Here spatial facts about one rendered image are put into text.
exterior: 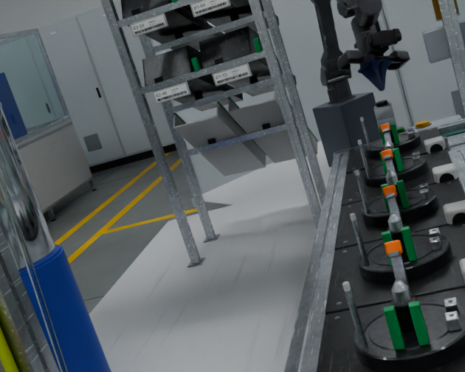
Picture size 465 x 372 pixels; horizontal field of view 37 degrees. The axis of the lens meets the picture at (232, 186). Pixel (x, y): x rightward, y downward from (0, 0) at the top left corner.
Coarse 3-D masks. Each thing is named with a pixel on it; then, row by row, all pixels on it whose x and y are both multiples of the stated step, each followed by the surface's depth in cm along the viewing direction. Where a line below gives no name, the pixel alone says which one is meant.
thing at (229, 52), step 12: (216, 36) 163; (228, 36) 162; (240, 36) 160; (252, 36) 161; (204, 48) 164; (216, 48) 163; (228, 48) 161; (240, 48) 160; (252, 48) 160; (204, 60) 164; (228, 60) 161; (264, 60) 165; (252, 72) 170; (264, 72) 171; (240, 84) 177; (252, 96) 189
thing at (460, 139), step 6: (450, 132) 184; (456, 132) 182; (462, 132) 181; (450, 138) 182; (456, 138) 181; (462, 138) 181; (450, 144) 183; (456, 144) 182; (462, 144) 182; (450, 150) 179; (456, 150) 177
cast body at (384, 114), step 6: (378, 102) 174; (384, 102) 172; (378, 108) 172; (384, 108) 171; (390, 108) 171; (378, 114) 172; (384, 114) 172; (390, 114) 172; (378, 120) 172; (384, 120) 172; (390, 120) 171; (378, 126) 172; (396, 126) 172
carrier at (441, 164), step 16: (384, 160) 147; (400, 160) 146; (416, 160) 148; (432, 160) 155; (448, 160) 151; (352, 176) 163; (368, 176) 150; (384, 176) 147; (400, 176) 145; (416, 176) 146; (432, 176) 144; (448, 176) 138; (352, 192) 151; (368, 192) 147
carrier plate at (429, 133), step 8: (432, 128) 184; (424, 136) 179; (432, 136) 176; (352, 152) 186; (360, 152) 183; (408, 152) 168; (424, 152) 164; (352, 160) 178; (360, 160) 175; (368, 160) 173; (376, 160) 170; (352, 168) 170; (360, 168) 168
